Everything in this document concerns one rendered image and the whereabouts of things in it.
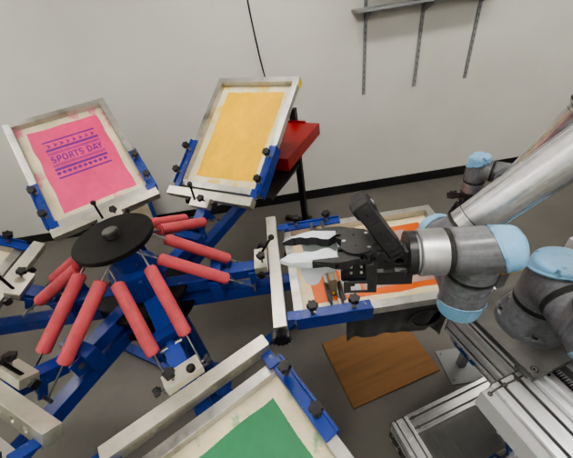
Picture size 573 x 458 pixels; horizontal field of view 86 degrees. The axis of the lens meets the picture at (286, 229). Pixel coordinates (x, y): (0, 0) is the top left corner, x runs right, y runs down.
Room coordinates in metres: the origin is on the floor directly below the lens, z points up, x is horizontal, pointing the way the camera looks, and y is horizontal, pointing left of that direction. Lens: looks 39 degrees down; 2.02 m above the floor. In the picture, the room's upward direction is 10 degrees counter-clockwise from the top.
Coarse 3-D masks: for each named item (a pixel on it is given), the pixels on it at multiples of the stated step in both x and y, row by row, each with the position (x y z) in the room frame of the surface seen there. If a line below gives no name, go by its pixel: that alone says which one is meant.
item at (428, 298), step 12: (384, 216) 1.25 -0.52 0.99; (396, 216) 1.25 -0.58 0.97; (408, 216) 1.25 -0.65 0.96; (288, 252) 1.10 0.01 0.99; (300, 300) 0.81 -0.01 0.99; (384, 300) 0.74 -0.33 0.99; (396, 300) 0.73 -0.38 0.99; (408, 300) 0.72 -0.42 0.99; (420, 300) 0.71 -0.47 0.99; (432, 300) 0.71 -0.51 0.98; (384, 312) 0.71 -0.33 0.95
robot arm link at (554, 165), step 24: (552, 144) 0.43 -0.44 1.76; (528, 168) 0.42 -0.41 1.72; (552, 168) 0.40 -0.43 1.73; (480, 192) 0.45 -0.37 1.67; (504, 192) 0.42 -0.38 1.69; (528, 192) 0.40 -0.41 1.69; (552, 192) 0.39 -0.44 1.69; (432, 216) 0.49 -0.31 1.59; (456, 216) 0.44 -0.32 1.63; (480, 216) 0.41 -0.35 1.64; (504, 216) 0.40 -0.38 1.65
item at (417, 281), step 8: (336, 272) 0.96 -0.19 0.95; (320, 280) 0.92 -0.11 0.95; (416, 280) 0.84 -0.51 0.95; (424, 280) 0.83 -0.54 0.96; (432, 280) 0.82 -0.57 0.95; (312, 288) 0.89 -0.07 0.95; (320, 288) 0.88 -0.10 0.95; (384, 288) 0.82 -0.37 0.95; (392, 288) 0.81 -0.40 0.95; (400, 288) 0.81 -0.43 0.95; (408, 288) 0.80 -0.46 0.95; (320, 296) 0.83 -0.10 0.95; (336, 296) 0.82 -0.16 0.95; (360, 296) 0.80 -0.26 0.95
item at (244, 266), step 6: (234, 264) 1.02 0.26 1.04; (240, 264) 1.02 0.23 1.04; (246, 264) 1.01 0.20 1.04; (252, 264) 1.01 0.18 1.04; (234, 270) 0.99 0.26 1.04; (240, 270) 0.98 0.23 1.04; (246, 270) 0.98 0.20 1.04; (252, 270) 0.98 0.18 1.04; (234, 276) 0.98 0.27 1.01; (240, 276) 0.98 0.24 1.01; (246, 276) 0.98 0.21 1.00
